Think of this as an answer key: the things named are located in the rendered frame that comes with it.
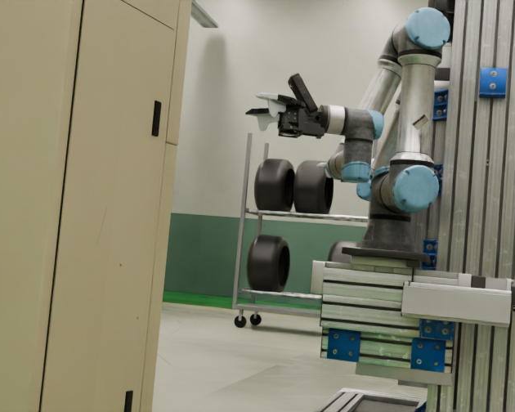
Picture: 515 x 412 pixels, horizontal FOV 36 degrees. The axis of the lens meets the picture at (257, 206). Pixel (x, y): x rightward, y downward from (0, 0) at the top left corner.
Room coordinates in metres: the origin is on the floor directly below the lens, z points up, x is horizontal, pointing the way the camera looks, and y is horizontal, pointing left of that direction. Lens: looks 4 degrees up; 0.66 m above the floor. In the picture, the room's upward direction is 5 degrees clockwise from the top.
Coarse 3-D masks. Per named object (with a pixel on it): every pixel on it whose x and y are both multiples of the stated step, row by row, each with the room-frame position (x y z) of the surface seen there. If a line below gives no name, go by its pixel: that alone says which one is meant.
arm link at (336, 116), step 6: (330, 108) 2.00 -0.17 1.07; (336, 108) 2.00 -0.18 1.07; (342, 108) 2.01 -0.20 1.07; (330, 114) 1.99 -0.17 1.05; (336, 114) 1.99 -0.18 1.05; (342, 114) 1.99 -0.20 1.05; (330, 120) 1.99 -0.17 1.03; (336, 120) 1.99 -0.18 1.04; (342, 120) 1.99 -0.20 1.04; (330, 126) 2.00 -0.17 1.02; (336, 126) 2.00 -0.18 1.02; (342, 126) 2.00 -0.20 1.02; (330, 132) 2.02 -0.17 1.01; (336, 132) 2.02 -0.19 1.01
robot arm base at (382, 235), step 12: (372, 216) 2.18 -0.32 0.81; (384, 216) 2.15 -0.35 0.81; (396, 216) 2.14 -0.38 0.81; (372, 228) 2.17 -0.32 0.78; (384, 228) 2.14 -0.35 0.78; (396, 228) 2.14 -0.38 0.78; (408, 228) 2.16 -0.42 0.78; (372, 240) 2.15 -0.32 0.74; (384, 240) 2.13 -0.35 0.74; (396, 240) 2.13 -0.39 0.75; (408, 240) 2.15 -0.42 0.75
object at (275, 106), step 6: (258, 96) 1.92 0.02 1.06; (264, 96) 1.92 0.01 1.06; (270, 96) 1.93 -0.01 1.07; (276, 96) 1.93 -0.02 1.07; (270, 102) 1.93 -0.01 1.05; (276, 102) 1.94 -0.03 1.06; (282, 102) 1.95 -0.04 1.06; (270, 108) 1.93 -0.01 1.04; (276, 108) 1.94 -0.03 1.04; (282, 108) 1.96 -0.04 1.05; (270, 114) 1.93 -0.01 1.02; (276, 114) 1.94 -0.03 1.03
